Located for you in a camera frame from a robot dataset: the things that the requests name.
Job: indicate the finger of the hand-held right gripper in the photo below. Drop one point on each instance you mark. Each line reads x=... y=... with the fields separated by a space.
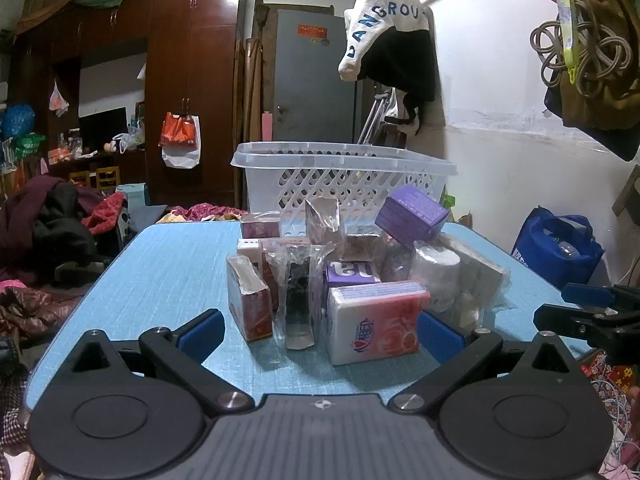
x=565 y=317
x=580 y=292

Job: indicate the brown box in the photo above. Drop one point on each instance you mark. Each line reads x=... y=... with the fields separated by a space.
x=362 y=249

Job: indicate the grey door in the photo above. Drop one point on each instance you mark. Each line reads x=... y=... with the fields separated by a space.
x=310 y=85

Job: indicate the brown jacket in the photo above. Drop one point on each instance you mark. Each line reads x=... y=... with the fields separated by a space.
x=35 y=310

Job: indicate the dark wooden wardrobe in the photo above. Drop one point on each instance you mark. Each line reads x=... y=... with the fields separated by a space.
x=190 y=60

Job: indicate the blue shopping bag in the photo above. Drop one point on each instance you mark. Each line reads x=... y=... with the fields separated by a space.
x=555 y=250

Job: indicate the pink white tissue pack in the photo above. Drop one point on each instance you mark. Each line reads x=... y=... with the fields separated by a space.
x=375 y=325

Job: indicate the green plastic basket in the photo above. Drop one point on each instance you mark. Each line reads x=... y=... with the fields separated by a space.
x=30 y=144

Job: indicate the clear plastic basket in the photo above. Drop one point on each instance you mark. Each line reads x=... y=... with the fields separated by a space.
x=310 y=160

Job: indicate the orange white plastic bag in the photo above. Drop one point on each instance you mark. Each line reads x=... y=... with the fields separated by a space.
x=180 y=140

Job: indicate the clear-wrapped silver box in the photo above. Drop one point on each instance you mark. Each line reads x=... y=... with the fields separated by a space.
x=322 y=220

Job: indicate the purple and white box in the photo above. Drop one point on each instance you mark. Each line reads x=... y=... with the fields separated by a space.
x=350 y=272

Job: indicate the pink floral blanket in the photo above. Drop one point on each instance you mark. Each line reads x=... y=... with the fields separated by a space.
x=205 y=210

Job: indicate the pile of dark clothes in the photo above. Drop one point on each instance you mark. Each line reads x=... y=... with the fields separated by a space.
x=55 y=225

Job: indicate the olive hanging bag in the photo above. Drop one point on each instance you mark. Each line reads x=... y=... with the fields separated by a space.
x=612 y=105

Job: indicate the dusky pink box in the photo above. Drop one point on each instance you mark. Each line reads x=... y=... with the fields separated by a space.
x=260 y=227

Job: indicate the wooden planks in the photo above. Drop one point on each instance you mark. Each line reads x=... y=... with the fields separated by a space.
x=247 y=120

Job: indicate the white printed garment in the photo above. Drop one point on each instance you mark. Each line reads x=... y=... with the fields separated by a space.
x=395 y=5

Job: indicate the white hanging plastic bag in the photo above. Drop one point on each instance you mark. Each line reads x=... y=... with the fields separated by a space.
x=58 y=100

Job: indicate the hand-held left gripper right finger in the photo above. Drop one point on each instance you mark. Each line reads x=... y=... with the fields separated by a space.
x=441 y=336

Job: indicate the clear-wrapped black patterned box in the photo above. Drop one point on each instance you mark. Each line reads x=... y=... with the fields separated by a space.
x=297 y=285

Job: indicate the white plastic-wrapped pack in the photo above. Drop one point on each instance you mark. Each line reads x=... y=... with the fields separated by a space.
x=481 y=270

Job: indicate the blue plastic bag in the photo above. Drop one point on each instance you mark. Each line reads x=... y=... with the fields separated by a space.
x=17 y=120

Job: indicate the metal crutches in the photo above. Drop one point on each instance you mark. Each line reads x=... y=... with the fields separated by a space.
x=372 y=115

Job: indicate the black hanging garment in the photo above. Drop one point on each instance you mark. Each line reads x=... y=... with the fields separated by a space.
x=400 y=65

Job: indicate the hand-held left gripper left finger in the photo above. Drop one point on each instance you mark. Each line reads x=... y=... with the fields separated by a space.
x=202 y=334

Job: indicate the yellow printed blanket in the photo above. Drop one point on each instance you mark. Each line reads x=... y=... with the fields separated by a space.
x=171 y=217

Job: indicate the wrapped toilet paper roll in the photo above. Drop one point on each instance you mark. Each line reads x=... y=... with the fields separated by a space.
x=435 y=270

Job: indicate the black television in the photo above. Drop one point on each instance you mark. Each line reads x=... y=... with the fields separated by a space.
x=102 y=127

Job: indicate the light blue box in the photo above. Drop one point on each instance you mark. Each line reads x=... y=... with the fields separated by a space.
x=132 y=195

